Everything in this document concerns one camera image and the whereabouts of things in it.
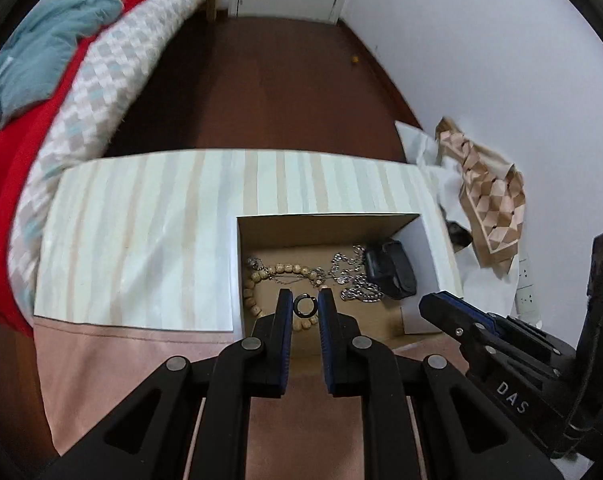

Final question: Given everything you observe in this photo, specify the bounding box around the white cloth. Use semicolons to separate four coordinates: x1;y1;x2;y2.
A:
395;121;519;321

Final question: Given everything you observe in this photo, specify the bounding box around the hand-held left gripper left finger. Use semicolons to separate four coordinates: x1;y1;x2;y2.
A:
32;287;295;480

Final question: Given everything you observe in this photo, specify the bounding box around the white cardboard box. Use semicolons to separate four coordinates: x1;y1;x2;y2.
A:
230;212;442;361

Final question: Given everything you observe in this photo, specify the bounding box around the black cable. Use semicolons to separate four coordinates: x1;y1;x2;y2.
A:
566;270;603;431

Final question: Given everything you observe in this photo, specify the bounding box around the white wall power socket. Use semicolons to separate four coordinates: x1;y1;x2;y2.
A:
514;255;539;321

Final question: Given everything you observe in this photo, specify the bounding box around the black smartwatch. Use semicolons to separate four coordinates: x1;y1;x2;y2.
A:
364;240;417;301

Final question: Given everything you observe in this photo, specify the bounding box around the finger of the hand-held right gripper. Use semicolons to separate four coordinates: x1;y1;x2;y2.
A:
419;294;512;366
439;291;547;351

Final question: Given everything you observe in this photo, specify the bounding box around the wooden bead bracelet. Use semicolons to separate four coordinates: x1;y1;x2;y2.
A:
242;260;332;333

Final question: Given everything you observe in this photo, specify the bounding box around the brown geometric patterned cloth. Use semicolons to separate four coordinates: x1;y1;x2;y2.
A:
435;117;526;278

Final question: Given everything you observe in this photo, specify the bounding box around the thin silver chain bracelet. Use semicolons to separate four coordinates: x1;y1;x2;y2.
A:
329;245;367;286

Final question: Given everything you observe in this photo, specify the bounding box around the chunky silver chain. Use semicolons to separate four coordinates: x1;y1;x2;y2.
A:
339;280;382;303

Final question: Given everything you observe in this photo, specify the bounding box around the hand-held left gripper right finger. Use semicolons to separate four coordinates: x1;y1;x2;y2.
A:
317;286;572;480

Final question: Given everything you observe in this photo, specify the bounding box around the silver pendant necklace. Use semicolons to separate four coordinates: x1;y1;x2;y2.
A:
246;256;327;286

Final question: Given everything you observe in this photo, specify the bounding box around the teal quilt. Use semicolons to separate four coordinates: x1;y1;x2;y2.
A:
0;0;222;133

